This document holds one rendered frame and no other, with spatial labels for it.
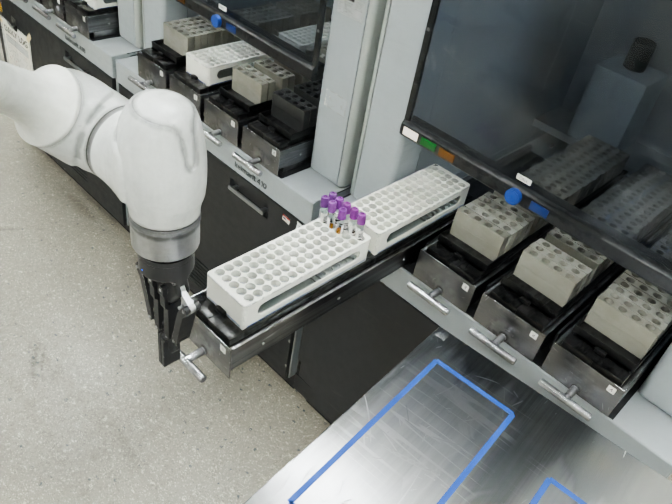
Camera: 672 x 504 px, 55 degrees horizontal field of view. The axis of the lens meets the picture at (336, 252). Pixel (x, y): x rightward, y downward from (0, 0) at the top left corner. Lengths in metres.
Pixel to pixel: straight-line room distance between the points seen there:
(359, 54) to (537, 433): 0.80
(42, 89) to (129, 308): 1.46
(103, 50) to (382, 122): 1.01
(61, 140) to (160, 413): 1.22
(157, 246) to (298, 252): 0.34
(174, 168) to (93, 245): 1.73
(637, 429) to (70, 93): 1.01
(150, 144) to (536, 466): 0.67
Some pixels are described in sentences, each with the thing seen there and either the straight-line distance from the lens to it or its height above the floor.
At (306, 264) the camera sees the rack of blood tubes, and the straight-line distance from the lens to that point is 1.09.
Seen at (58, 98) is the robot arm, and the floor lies 1.19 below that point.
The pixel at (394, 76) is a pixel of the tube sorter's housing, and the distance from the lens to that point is 1.31.
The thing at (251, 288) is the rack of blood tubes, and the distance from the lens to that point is 1.05.
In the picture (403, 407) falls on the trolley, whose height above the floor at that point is 0.82.
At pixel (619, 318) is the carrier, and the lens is 1.20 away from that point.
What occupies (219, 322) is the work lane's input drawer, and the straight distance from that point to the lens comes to 1.04.
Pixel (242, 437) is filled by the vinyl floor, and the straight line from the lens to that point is 1.89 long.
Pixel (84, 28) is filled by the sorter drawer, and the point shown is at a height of 0.76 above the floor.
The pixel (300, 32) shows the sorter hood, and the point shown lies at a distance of 1.46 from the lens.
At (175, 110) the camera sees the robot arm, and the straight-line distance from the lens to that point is 0.75.
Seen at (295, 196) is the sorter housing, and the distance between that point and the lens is 1.49.
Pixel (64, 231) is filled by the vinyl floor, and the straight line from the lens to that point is 2.55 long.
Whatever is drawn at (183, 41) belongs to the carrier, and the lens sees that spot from 1.84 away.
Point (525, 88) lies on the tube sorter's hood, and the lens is 1.13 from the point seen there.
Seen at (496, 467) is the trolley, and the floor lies 0.82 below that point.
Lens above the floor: 1.57
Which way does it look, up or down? 39 degrees down
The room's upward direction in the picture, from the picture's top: 11 degrees clockwise
